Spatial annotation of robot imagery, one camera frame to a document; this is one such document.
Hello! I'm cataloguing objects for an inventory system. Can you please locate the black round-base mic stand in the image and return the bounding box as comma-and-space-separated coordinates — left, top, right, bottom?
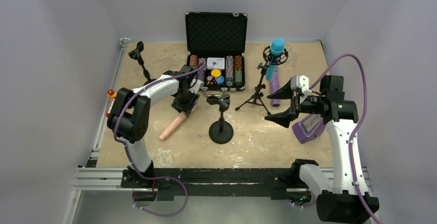
206, 94, 234, 144

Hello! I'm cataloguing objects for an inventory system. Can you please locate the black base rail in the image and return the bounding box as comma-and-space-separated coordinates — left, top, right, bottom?
120, 158, 322, 203

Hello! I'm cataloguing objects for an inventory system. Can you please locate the purple glitter microphone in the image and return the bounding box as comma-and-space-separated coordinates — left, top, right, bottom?
270, 71, 280, 107

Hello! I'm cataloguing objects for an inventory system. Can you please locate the white card deck box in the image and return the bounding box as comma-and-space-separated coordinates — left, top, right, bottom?
206, 57, 226, 70

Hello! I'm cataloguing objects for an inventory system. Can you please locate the yellow poker chip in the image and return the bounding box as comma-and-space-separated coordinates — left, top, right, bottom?
211, 69, 222, 78

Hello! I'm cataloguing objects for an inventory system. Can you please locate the black poker chip case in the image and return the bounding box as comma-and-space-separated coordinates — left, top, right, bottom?
184, 11, 248, 92

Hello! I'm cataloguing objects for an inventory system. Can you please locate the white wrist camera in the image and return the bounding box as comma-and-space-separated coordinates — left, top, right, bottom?
189, 79, 204, 94
290, 75, 312, 95

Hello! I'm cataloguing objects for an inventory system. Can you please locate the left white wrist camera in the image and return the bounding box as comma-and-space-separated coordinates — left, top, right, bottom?
189, 79, 204, 94

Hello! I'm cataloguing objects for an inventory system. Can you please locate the red yellow toy block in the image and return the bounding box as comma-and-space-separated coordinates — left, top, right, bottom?
106, 89, 117, 117

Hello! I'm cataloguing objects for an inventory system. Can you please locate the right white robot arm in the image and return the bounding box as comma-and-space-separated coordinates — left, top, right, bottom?
265, 75, 379, 223

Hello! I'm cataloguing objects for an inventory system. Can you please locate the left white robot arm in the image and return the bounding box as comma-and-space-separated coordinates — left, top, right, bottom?
107, 65, 203, 180

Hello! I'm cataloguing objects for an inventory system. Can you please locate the blue poker chip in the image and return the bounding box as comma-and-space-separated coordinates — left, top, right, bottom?
215, 76, 225, 85

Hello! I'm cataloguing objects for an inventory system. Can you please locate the black tripod shock-mount stand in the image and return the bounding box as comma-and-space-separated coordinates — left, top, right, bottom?
235, 46, 289, 115

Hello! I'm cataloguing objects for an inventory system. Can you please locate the black round-base stand far left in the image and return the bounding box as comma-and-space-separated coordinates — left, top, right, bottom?
128, 41, 152, 85

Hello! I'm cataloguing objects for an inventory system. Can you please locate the blue microphone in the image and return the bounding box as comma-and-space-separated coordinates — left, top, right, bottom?
265, 38, 284, 81

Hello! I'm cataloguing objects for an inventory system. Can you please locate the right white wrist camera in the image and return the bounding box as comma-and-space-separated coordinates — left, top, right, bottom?
290, 75, 312, 95

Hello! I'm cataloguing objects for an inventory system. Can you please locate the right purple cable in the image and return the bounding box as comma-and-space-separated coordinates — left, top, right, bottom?
309, 53, 385, 224

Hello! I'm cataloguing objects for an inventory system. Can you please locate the pink microphone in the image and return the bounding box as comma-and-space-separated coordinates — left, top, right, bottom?
159, 112, 187, 141

